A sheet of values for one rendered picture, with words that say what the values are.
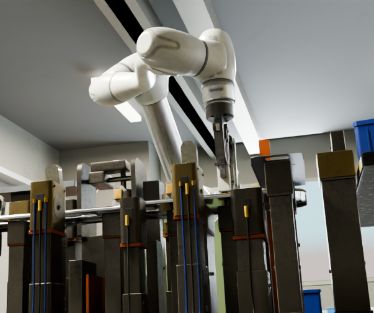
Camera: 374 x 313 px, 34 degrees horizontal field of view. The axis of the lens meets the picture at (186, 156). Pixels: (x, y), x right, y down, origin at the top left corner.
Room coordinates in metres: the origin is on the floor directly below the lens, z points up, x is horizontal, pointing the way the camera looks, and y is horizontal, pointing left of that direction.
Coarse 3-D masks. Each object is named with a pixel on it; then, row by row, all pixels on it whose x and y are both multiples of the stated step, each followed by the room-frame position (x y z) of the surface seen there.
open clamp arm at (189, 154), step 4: (184, 144) 1.38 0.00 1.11; (188, 144) 1.38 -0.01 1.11; (192, 144) 1.37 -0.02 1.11; (180, 148) 1.38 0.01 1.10; (184, 148) 1.38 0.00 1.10; (188, 148) 1.38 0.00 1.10; (192, 148) 1.38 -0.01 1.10; (196, 148) 1.38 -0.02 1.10; (184, 152) 1.38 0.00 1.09; (188, 152) 1.38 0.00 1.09; (192, 152) 1.38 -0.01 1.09; (196, 152) 1.38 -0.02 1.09; (184, 156) 1.38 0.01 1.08; (188, 156) 1.38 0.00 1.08; (192, 156) 1.38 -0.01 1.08; (196, 156) 1.38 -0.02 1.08; (184, 160) 1.39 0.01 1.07; (188, 160) 1.38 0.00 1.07; (192, 160) 1.38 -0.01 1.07; (196, 160) 1.38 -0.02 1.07
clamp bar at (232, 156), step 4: (232, 140) 1.67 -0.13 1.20; (232, 144) 1.69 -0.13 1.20; (232, 148) 1.70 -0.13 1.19; (232, 152) 1.70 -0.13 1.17; (232, 156) 1.70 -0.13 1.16; (232, 160) 1.70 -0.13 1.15; (232, 164) 1.69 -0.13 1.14; (236, 164) 1.70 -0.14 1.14; (232, 168) 1.69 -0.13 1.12; (236, 168) 1.69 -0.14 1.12; (232, 172) 1.69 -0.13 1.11; (236, 172) 1.68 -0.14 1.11; (232, 176) 1.69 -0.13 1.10; (236, 176) 1.68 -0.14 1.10; (232, 180) 1.69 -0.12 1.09; (236, 180) 1.67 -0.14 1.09; (236, 184) 1.67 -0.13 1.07; (236, 188) 1.67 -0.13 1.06
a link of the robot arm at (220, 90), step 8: (216, 80) 1.50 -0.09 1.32; (224, 80) 1.50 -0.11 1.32; (208, 88) 1.51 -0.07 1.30; (216, 88) 1.50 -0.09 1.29; (224, 88) 1.50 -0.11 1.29; (232, 88) 1.52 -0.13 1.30; (208, 96) 1.51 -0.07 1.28; (216, 96) 1.51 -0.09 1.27; (224, 96) 1.50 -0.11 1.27; (232, 96) 1.52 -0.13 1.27
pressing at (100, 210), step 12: (264, 192) 1.41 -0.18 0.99; (300, 192) 1.45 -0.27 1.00; (156, 204) 1.53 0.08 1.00; (168, 204) 1.54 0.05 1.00; (216, 204) 1.57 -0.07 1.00; (228, 204) 1.58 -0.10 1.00; (300, 204) 1.61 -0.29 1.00; (0, 216) 1.57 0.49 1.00; (12, 216) 1.56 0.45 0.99; (24, 216) 1.55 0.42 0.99; (84, 216) 1.63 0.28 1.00; (96, 216) 1.66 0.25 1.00; (156, 216) 1.68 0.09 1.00; (0, 228) 1.76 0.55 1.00
